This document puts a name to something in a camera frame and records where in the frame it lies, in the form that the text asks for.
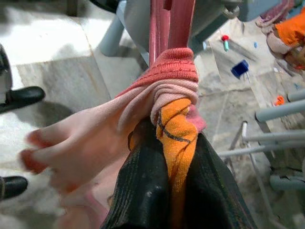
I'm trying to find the coral red knit garment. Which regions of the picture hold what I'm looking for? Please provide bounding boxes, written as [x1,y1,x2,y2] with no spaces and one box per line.
[115,47,200,100]

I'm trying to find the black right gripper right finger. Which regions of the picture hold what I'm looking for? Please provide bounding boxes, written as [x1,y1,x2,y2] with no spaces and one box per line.
[183,132,257,229]

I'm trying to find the light blue plastic chair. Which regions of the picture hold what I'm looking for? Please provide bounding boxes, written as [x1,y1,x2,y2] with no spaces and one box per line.
[99,0,240,70]

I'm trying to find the pink plastic hanger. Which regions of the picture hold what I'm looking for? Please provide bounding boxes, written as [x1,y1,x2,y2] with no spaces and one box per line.
[149,0,197,70]

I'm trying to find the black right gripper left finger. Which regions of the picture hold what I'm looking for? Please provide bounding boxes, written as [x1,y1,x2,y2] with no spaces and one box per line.
[104,119,172,229]

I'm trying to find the light blue folding table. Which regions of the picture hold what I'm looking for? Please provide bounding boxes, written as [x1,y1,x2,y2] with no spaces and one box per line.
[218,89,305,191]

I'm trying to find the orange cloth garment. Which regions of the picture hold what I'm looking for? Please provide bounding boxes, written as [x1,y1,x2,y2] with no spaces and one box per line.
[130,98,199,208]

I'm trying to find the peach pink garment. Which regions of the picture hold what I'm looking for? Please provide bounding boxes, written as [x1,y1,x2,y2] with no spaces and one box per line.
[20,80,200,229]

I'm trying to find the blue toy block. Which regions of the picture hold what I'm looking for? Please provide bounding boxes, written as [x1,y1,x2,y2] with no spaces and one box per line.
[230,59,250,81]

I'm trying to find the child in orange shirt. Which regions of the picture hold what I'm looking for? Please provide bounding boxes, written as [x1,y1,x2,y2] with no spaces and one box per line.
[255,0,305,71]

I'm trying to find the red green toy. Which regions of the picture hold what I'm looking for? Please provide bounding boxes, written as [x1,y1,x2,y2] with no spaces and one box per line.
[221,35,230,52]

